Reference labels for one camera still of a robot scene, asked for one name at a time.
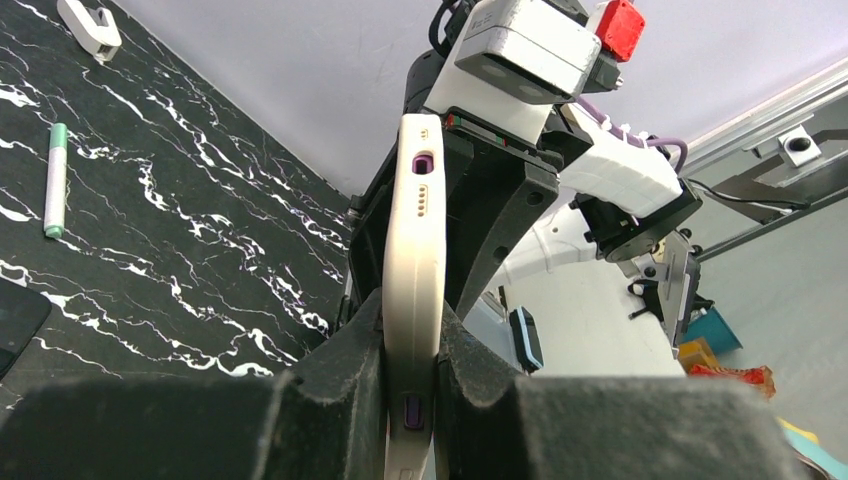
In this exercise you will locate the white staple remover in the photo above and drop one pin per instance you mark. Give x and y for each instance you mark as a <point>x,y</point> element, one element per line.
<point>95,30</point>

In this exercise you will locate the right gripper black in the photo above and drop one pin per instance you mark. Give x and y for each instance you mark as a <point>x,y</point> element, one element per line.
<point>496,189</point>

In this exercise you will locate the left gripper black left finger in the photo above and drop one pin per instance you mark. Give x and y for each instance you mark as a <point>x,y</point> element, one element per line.
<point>322,418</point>

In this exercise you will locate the white green marker pen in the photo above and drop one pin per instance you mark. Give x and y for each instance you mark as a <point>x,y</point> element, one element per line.
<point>56,182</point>

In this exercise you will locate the black smartphone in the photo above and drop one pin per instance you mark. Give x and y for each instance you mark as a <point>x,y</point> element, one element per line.
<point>23,312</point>

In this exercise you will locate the phone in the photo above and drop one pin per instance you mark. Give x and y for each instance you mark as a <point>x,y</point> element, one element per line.
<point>413,288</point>

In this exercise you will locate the aluminium frame rail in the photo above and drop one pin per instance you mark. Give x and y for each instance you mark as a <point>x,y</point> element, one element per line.
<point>775,164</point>

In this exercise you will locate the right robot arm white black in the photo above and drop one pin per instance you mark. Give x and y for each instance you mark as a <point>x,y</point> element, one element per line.
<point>616,201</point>

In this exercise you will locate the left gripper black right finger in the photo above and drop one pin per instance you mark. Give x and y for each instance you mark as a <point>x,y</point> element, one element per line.
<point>493,422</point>

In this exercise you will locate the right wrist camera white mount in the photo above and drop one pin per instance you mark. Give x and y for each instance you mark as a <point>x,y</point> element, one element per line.
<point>508,63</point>

